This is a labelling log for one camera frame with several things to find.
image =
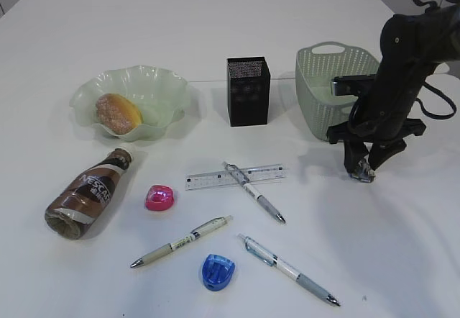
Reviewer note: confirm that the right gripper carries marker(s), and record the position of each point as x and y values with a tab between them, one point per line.
380	122

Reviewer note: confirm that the paper ball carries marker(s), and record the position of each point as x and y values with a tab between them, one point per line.
363	172

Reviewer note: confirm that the sugared bread bun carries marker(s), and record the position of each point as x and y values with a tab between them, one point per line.
118	114

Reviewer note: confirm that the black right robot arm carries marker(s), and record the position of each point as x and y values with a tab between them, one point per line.
412	48

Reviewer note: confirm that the green woven plastic basket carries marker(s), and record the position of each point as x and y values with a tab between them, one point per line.
315	69

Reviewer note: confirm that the grey grip pen on ruler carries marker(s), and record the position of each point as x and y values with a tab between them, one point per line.
241	178

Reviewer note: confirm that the black mesh pen holder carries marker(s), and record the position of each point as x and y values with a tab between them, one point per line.
248	91

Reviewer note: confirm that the blue clear grey-grip pen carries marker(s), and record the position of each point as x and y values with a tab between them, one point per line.
273	260

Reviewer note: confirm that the beige grip pen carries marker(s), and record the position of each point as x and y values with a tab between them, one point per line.
192	236

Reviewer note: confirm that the blue pencil sharpener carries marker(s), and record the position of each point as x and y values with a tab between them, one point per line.
217	271

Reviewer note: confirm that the pink pencil sharpener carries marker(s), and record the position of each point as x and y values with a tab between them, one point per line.
159	198

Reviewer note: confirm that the green wavy glass plate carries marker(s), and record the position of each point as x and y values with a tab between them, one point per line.
161	96

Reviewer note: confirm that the clear plastic ruler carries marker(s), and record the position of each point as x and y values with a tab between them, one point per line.
223	178

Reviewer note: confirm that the brown Nescafe coffee bottle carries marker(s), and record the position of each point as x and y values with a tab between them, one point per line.
82	202

